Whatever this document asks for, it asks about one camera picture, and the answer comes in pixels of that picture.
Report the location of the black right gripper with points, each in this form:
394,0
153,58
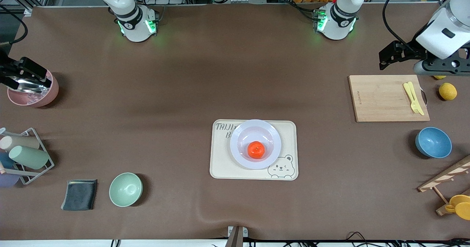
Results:
8,71

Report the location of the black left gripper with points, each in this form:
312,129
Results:
412,51

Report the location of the orange fruit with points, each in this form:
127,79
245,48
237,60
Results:
256,150

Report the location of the white round plate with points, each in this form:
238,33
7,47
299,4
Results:
242,155

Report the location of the metal scoop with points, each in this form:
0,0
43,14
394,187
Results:
24,86

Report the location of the pink bowl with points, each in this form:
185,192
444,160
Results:
33,100

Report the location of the yellow plastic fork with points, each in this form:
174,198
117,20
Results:
408,92

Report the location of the wooden cutting board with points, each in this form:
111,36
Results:
382,98

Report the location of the yellow lemon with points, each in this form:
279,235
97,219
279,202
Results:
448,91
440,77

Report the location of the beige cup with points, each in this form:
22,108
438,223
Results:
20,142

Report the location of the pale green cup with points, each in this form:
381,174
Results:
29,157

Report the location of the blue cup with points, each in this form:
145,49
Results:
6,160

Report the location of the blue bowl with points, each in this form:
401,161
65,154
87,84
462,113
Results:
433,142

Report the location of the purple cup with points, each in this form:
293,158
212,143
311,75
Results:
8,180

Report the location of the dark grey folded cloth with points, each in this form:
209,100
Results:
79,195

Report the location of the wooden mug rack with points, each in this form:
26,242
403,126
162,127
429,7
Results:
446,175

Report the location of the green bowl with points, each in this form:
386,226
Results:
125,190

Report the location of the yellow mug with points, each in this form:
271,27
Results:
462,206

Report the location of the cream bear print tray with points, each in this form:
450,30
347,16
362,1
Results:
220,166

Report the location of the metal table bracket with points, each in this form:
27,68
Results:
237,236

